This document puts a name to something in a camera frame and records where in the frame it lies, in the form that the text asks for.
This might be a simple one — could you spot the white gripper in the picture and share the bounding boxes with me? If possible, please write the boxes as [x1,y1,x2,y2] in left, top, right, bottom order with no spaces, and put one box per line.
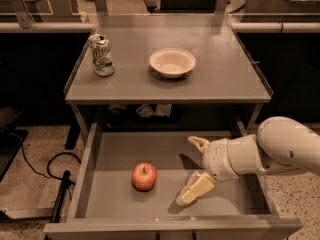
[176,136,238,206]

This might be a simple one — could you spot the red apple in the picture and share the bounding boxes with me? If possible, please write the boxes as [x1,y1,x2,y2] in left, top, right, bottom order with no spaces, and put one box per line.
[131,162,157,191]

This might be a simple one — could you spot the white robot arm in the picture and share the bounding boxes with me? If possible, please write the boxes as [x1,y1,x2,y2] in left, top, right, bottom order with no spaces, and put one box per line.
[176,116,320,206]

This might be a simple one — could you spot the grey open drawer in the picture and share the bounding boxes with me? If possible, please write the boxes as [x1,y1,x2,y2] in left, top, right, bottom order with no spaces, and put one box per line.
[45,124,302,240]

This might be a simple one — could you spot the white label card right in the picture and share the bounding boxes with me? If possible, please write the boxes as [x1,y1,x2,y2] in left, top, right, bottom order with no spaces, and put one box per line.
[155,104,172,117]

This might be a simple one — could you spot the white label card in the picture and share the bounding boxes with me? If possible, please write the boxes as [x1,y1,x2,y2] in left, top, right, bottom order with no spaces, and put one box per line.
[155,104,172,117]
[136,104,154,118]

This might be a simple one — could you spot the white label card left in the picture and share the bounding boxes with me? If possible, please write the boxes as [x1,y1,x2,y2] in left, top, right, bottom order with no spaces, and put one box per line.
[136,104,154,118]

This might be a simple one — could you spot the white paper bowl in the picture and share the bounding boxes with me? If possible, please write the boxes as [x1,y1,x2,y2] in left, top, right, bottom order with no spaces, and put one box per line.
[149,48,196,78]

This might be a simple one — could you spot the black power strip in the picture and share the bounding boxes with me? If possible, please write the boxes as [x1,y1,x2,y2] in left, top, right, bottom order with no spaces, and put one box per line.
[49,170,71,224]

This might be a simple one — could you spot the crushed green soda can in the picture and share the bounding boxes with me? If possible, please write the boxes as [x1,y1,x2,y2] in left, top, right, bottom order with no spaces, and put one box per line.
[88,34,115,77]

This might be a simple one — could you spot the dark equipment base left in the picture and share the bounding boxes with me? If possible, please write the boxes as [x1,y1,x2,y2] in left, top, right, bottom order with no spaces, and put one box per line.
[0,107,28,182]

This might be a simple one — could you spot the white horizontal rail pipe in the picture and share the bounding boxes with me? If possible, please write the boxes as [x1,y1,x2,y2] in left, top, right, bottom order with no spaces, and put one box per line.
[0,22,320,33]

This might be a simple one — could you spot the black floor cable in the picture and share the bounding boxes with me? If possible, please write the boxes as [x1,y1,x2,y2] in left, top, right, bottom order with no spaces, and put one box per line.
[8,132,82,182]

